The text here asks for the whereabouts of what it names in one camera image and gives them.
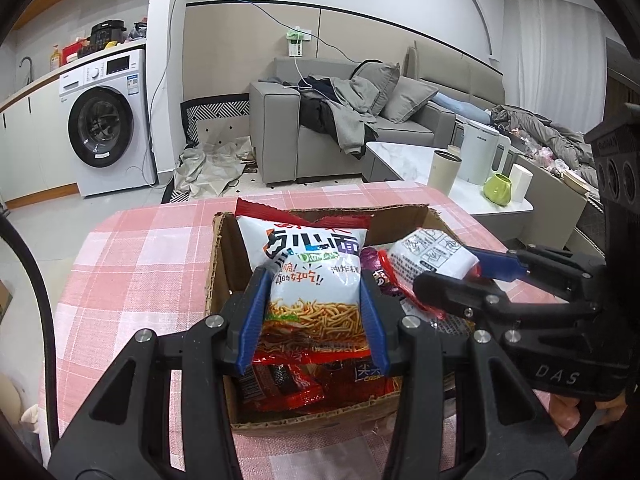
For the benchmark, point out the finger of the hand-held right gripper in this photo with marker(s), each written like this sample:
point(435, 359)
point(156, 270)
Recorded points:
point(500, 264)
point(450, 292)

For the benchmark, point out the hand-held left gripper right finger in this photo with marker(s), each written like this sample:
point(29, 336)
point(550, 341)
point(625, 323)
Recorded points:
point(375, 315)

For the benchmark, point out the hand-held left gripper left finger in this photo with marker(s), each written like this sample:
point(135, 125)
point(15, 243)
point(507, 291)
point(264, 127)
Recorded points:
point(252, 310)

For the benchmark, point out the white text-printed snack packet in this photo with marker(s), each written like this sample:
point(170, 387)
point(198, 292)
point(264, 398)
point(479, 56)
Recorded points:
point(452, 325)

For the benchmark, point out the white red-edged snack packet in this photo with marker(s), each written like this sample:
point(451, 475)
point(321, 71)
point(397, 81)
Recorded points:
point(430, 252)

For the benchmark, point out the cardboard box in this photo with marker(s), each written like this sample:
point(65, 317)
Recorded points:
point(225, 265)

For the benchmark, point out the purple snack packet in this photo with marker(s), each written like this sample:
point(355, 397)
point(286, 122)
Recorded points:
point(372, 260)

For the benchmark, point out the red blue-lettered snack packet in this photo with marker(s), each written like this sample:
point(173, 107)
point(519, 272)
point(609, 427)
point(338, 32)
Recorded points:
point(360, 376)

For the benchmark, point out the white noodle snack packet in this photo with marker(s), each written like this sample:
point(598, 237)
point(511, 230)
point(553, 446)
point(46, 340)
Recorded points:
point(310, 280)

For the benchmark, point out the dark red snack packet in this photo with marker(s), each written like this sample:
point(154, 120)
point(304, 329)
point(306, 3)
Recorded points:
point(280, 385)

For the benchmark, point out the person's right hand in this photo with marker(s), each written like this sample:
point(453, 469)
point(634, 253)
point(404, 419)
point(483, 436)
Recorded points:
point(612, 406)

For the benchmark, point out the green mug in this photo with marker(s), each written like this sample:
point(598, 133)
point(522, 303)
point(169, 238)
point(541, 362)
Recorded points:
point(496, 190)

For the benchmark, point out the white cup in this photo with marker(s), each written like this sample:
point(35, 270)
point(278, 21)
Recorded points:
point(520, 185)

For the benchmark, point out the beige tumbler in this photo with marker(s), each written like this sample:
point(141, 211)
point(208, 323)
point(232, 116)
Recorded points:
point(444, 172)

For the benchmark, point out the white electric kettle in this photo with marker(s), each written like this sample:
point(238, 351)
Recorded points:
point(477, 155)

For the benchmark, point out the pink checked tablecloth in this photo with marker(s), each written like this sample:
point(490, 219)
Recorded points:
point(125, 260)

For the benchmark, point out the grey quilted coat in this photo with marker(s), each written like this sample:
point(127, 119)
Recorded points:
point(540, 132)

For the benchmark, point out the white marble coffee table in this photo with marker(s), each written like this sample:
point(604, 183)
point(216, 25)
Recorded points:
point(400, 160)

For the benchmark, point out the beige floor cloth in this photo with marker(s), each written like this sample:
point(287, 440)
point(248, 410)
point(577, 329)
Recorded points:
point(205, 170)

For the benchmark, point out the light blue pillow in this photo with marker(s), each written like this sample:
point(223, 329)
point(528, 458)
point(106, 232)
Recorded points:
point(460, 107)

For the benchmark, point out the grey sofa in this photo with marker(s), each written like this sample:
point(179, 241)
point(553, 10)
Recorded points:
point(275, 135)

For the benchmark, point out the grey cushion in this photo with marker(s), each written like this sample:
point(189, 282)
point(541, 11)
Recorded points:
point(380, 82)
point(410, 99)

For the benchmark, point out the grey jacket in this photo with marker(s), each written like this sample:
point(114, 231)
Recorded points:
point(350, 120)

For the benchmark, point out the white washing machine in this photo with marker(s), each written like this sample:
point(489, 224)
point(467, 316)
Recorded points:
point(115, 160)

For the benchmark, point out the black white patterned panel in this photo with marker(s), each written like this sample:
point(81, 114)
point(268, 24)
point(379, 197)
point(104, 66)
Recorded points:
point(215, 108)

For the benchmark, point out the black clothes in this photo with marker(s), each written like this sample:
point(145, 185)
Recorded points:
point(315, 110)

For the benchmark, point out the white curtain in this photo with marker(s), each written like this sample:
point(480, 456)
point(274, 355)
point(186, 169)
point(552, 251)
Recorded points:
point(550, 45)

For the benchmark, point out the white power strip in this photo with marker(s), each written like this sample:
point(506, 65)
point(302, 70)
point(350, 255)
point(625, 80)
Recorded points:
point(297, 42)

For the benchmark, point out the white kitchen counter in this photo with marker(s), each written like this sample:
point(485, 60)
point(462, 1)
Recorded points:
point(35, 135)

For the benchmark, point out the black pressure cooker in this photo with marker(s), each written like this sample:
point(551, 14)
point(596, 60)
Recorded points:
point(107, 35)

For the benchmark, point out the red box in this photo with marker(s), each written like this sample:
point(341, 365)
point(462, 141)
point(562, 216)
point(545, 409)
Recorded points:
point(77, 52)

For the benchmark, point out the yellow bottle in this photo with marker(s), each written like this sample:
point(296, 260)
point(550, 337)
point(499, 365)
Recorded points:
point(55, 59)

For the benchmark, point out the metal faucet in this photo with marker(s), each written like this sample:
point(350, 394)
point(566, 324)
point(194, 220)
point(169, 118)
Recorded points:
point(26, 65)

